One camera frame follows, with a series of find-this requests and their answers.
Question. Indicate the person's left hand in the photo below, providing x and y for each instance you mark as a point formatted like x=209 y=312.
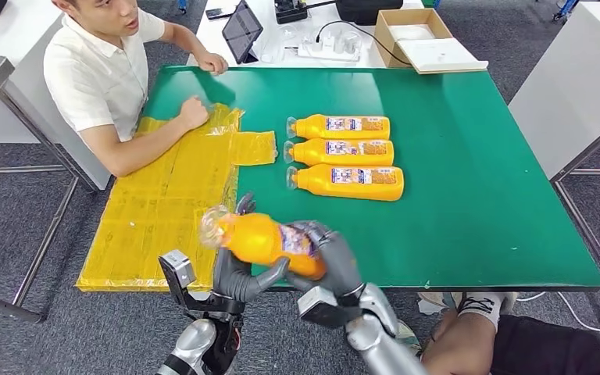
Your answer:
x=212 y=62

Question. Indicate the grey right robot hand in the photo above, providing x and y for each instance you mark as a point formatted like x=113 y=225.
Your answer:
x=341 y=269

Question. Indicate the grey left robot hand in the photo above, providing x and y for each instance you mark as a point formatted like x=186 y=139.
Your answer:
x=232 y=282

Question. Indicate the person's right hand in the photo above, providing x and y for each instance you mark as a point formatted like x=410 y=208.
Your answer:
x=194 y=114

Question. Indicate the orange detergent bottle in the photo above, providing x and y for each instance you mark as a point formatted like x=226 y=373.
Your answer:
x=341 y=133
x=258 y=240
x=341 y=158
x=346 y=189

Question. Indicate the white table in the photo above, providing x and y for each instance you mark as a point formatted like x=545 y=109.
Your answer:
x=10 y=52
x=207 y=39
x=574 y=88

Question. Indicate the black tablet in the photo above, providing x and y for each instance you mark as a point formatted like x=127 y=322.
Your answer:
x=242 y=31

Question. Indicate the black phone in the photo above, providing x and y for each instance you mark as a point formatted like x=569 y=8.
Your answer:
x=220 y=13

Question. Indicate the clear plastic packaging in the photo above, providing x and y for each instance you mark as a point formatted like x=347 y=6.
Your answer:
x=279 y=44

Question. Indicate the black charger device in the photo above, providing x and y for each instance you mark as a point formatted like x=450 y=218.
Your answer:
x=289 y=11

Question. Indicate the seated person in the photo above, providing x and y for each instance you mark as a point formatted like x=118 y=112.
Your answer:
x=93 y=77

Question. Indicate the white power strip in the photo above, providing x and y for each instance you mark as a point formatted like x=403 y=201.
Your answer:
x=326 y=53

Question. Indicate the person with white sock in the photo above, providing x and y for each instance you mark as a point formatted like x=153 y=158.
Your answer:
x=460 y=347

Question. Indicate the black bag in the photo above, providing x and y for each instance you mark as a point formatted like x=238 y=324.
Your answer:
x=367 y=10

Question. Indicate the brown cardboard box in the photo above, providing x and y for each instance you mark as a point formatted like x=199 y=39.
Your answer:
x=383 y=41

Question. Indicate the white foam insert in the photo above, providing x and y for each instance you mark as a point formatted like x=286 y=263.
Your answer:
x=411 y=32

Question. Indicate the white flat box lid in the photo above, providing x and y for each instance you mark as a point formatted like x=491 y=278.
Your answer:
x=440 y=57

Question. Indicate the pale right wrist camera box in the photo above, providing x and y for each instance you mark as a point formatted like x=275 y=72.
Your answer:
x=326 y=308

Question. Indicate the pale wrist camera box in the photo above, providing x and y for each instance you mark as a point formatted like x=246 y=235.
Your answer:
x=326 y=308
x=176 y=269

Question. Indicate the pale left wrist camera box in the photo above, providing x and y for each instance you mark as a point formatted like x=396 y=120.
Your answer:
x=176 y=269

